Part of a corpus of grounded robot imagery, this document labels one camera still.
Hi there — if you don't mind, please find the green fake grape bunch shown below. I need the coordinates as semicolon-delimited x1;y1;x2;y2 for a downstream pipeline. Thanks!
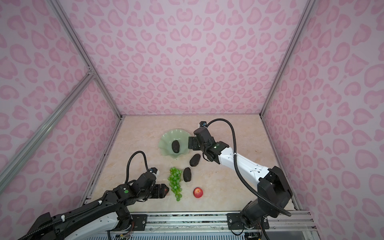
168;167;182;202

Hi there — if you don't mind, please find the dark avocado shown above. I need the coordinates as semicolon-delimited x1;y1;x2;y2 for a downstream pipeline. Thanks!
171;140;180;154
189;154;201;167
183;168;192;183

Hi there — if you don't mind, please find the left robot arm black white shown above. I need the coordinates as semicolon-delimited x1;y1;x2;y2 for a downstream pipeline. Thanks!
21;169;169;240

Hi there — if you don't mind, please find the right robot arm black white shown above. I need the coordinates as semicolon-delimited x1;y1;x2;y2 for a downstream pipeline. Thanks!
188;127;293;229

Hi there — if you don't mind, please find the light green wavy fruit bowl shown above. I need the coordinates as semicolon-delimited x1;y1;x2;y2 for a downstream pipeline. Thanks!
158;129;191;159

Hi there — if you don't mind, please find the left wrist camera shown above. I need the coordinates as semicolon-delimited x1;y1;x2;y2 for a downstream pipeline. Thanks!
149;168;159;175

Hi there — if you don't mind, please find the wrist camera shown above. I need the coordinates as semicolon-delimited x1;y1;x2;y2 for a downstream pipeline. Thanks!
149;168;159;175
199;121;207;127

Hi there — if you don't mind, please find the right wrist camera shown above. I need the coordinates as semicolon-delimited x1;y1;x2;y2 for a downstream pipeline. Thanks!
199;121;207;127

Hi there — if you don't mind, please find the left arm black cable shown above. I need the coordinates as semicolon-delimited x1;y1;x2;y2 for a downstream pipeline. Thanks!
124;150;151;184

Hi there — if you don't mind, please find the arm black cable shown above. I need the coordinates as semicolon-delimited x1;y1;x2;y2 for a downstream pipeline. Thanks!
205;118;292;217
124;150;151;184

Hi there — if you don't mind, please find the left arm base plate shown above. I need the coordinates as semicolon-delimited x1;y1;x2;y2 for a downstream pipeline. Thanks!
120;214;148;231

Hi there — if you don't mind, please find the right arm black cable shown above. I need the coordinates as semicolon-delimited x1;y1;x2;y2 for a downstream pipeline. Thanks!
205;118;292;217

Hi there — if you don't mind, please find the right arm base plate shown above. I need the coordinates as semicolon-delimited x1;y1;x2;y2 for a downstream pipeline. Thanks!
226;213;270;231

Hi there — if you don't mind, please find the aluminium mounting rail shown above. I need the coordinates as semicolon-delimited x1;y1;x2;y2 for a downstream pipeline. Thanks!
55;210;320;240

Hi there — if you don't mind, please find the diagonal aluminium frame bar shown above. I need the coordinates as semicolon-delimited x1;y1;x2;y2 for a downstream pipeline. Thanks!
1;71;94;193

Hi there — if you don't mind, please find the right corner aluminium post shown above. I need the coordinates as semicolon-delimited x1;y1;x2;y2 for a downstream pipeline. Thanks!
260;0;318;119

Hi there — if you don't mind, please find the corner aluminium post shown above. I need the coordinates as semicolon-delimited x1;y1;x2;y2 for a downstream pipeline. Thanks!
47;0;123;120
260;0;318;119

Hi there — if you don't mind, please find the left corner aluminium post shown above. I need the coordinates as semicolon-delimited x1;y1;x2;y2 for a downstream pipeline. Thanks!
47;0;123;120

